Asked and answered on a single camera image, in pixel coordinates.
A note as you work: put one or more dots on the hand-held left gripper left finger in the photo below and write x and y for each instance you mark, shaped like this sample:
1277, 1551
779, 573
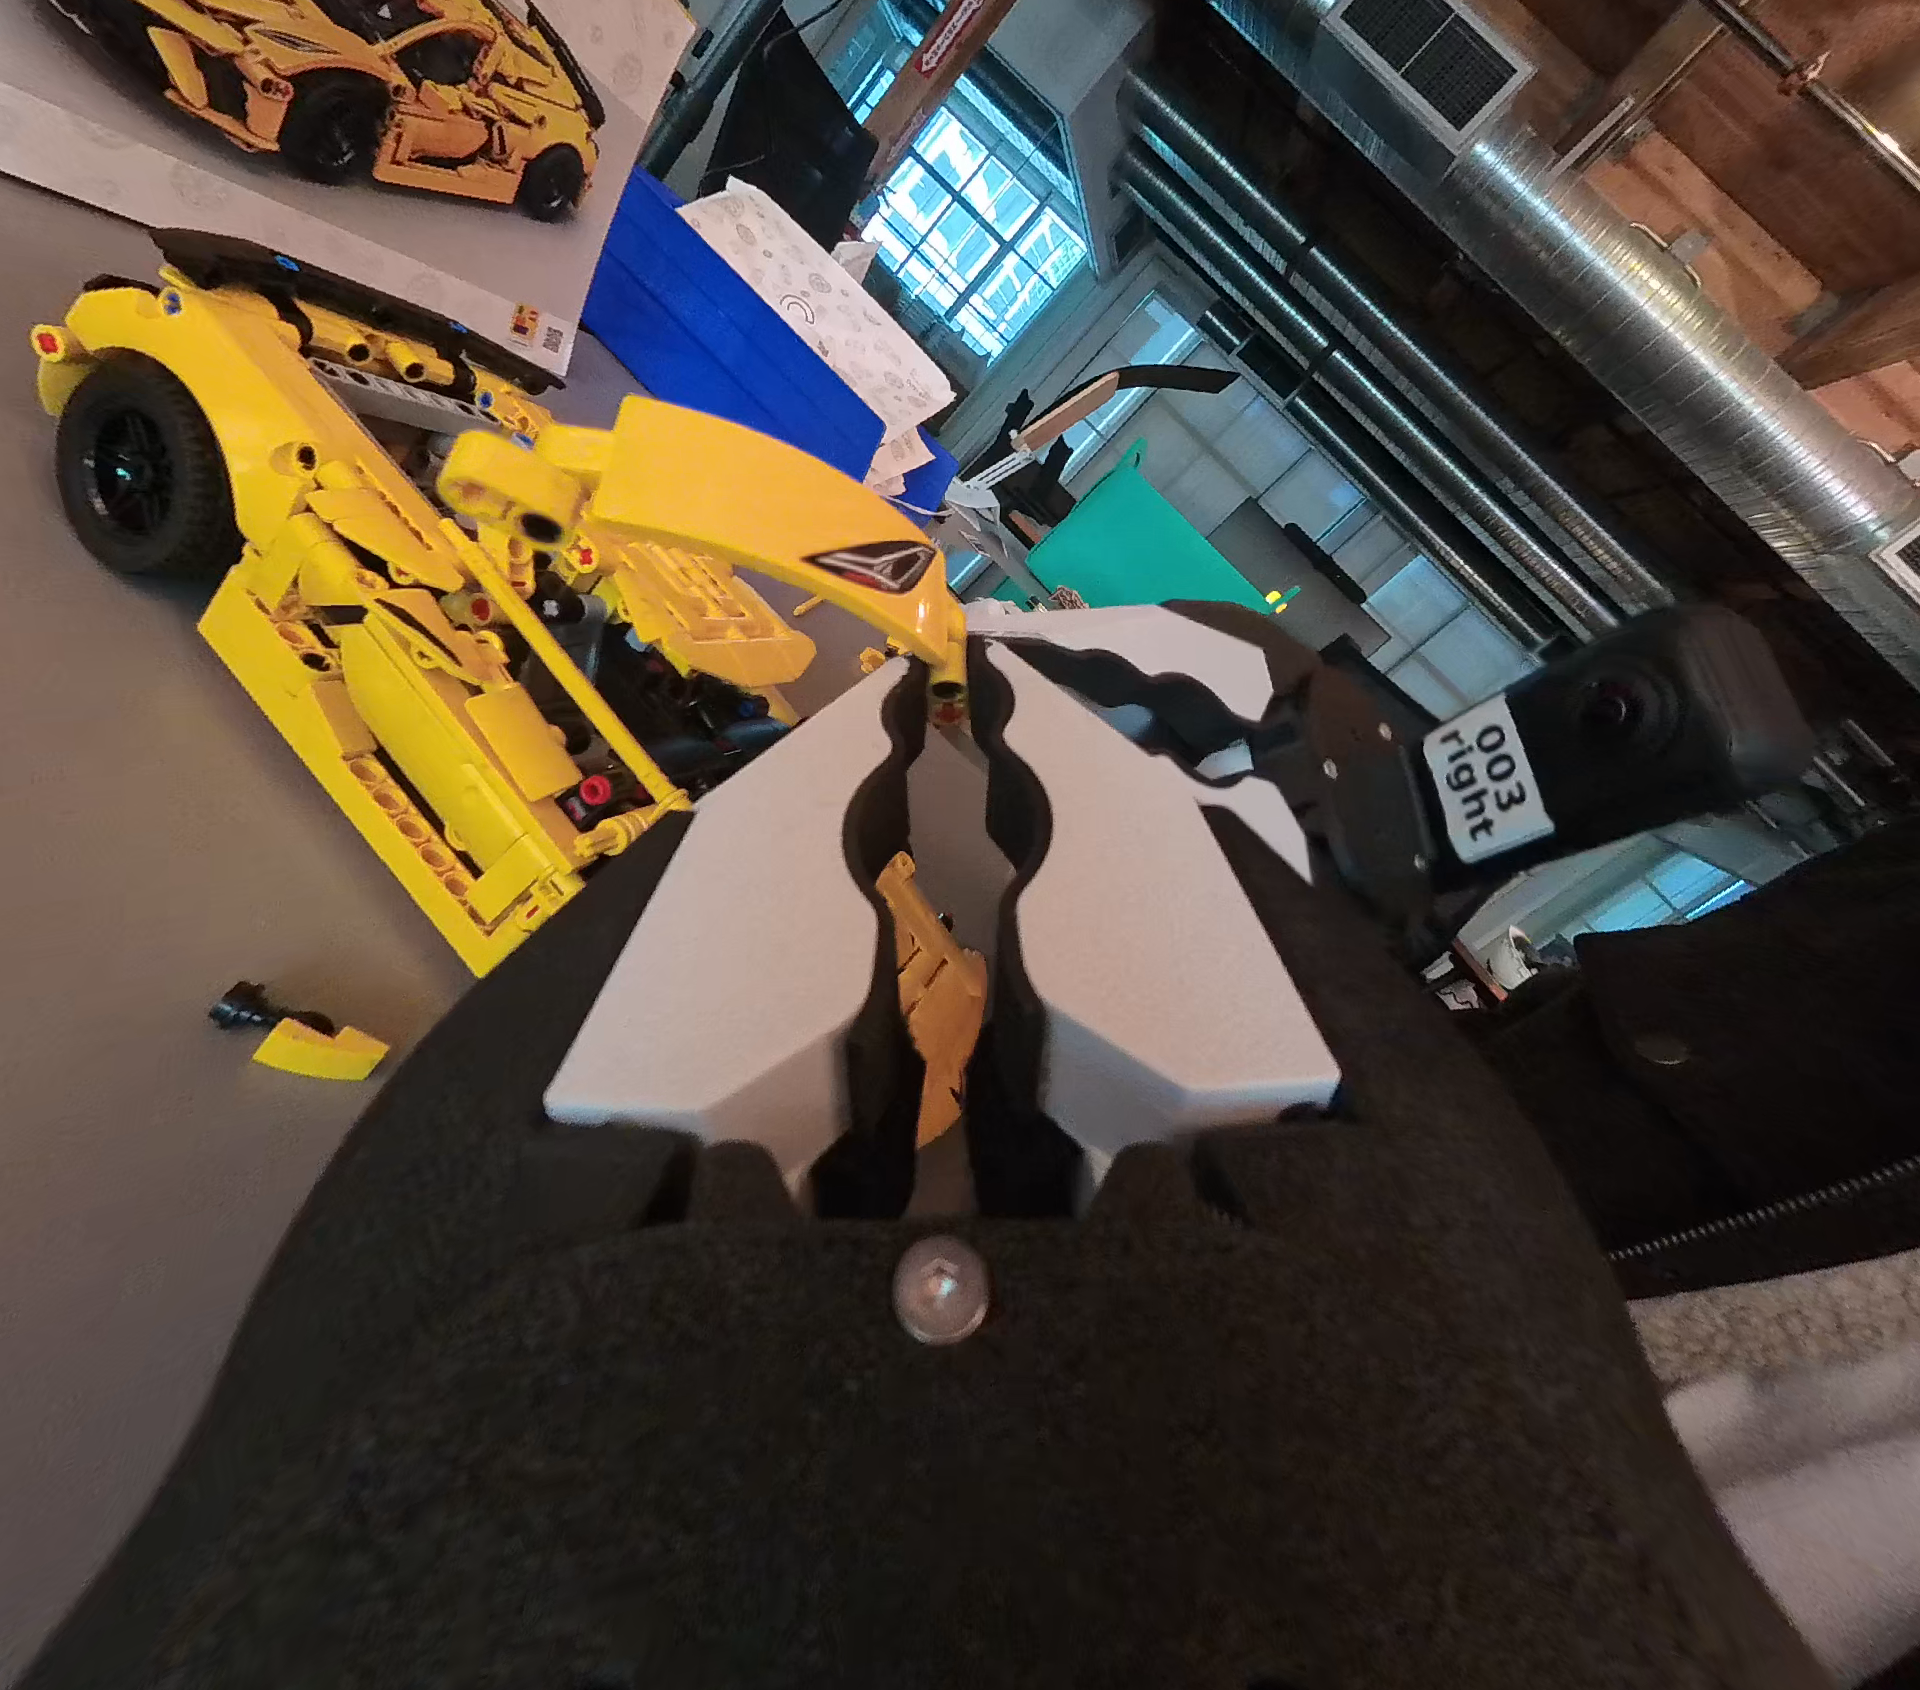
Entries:
704, 970

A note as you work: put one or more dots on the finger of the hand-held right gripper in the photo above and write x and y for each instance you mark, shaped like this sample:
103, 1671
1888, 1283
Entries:
1268, 834
1155, 628

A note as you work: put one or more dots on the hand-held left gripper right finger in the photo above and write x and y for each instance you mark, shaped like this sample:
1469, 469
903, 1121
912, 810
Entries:
1171, 970

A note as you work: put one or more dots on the yellow toy brick car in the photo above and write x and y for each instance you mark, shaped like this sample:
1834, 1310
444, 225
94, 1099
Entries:
390, 701

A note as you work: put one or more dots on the teal plastic bin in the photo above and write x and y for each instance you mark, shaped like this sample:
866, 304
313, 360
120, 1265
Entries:
1141, 534

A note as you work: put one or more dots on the grey ceiling pipe bundle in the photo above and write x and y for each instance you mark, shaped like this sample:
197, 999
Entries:
1350, 371

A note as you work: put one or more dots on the yellow curved brick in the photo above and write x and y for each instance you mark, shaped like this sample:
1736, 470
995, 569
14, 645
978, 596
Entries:
323, 1057

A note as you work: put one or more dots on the bright paned window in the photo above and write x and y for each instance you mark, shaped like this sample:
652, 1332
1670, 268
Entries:
975, 220

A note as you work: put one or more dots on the black axle pin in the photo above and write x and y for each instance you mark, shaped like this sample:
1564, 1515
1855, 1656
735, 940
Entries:
249, 1008

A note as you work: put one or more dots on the black fleece-lined jacket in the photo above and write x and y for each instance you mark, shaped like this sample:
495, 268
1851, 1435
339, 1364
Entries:
1770, 1045

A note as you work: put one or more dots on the blue plastic bin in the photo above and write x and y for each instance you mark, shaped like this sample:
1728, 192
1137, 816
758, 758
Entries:
704, 325

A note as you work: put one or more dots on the black monitor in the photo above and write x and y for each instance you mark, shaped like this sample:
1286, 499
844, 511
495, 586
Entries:
781, 144

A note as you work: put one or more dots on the white vent grille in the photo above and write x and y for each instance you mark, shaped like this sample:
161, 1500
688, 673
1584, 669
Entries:
1425, 40

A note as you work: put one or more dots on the car picture instruction booklet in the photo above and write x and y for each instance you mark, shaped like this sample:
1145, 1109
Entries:
601, 70

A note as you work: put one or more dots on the white striped shirt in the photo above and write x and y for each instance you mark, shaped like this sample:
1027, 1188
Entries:
1800, 1540

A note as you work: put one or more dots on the silver ventilation duct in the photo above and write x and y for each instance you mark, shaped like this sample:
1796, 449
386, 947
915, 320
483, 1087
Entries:
1650, 294

